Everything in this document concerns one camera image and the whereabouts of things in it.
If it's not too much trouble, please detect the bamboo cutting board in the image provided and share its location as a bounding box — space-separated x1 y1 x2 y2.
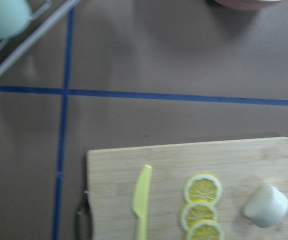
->
87 137 288 240

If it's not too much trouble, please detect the white wire cup rack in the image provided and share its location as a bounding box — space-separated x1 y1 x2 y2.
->
0 0 79 79

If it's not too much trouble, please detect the lemon slice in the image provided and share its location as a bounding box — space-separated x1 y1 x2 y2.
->
180 200 219 231
183 173 223 205
185 219 225 240

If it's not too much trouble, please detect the lemon slice bottom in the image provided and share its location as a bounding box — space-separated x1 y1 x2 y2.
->
185 219 225 240

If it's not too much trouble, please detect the pink bowl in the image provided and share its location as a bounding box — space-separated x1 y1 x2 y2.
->
215 0 282 11

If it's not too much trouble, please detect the light green cup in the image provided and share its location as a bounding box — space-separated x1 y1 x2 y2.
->
0 0 32 40

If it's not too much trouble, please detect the lemon slice middle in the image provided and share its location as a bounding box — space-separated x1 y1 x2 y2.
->
180 200 219 231

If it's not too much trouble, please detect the yellow plastic knife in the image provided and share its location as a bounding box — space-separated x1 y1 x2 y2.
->
132 165 152 240

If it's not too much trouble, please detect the lemon slice top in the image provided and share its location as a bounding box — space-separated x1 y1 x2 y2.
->
183 173 223 205

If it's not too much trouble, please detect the metal cutting board handle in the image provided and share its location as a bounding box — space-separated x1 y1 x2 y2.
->
74 190 94 240

